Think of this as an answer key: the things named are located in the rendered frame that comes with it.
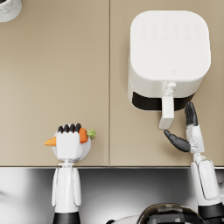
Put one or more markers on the orange carrot with green top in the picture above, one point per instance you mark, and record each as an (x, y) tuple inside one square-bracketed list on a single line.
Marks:
[(83, 135)]

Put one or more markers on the dark round robot body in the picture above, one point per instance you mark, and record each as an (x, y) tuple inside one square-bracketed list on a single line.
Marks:
[(170, 214)]

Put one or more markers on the pale air fryer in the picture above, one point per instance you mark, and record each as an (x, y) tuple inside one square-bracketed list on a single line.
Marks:
[(169, 55)]

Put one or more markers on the white pot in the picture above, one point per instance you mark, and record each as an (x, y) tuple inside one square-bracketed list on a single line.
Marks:
[(8, 9)]

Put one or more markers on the white round plate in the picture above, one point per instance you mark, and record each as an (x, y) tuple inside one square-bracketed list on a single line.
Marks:
[(86, 150)]

